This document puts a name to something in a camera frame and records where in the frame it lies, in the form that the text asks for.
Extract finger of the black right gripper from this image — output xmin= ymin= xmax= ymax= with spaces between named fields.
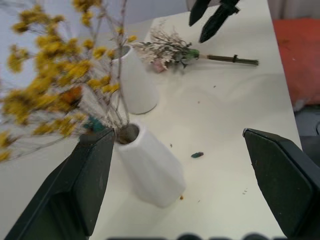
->
xmin=188 ymin=0 xmax=211 ymax=27
xmin=198 ymin=0 xmax=242 ymax=44

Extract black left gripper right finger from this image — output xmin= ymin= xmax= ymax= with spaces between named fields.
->
xmin=242 ymin=127 xmax=320 ymax=240

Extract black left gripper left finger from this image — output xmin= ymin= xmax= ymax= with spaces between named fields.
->
xmin=4 ymin=127 xmax=116 ymax=240

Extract yellow dried flower bouquet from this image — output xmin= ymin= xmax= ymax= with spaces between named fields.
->
xmin=0 ymin=0 xmax=139 ymax=164

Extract white and pink flower bouquet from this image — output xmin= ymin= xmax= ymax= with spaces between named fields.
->
xmin=129 ymin=18 xmax=260 ymax=75

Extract white ribbed ceramic vase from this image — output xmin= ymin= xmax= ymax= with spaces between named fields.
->
xmin=113 ymin=122 xmax=187 ymax=209

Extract red cloth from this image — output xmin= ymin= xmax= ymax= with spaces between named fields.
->
xmin=271 ymin=17 xmax=320 ymax=106

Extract white smooth ceramic vase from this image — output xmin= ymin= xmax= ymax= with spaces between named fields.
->
xmin=110 ymin=44 xmax=160 ymax=116

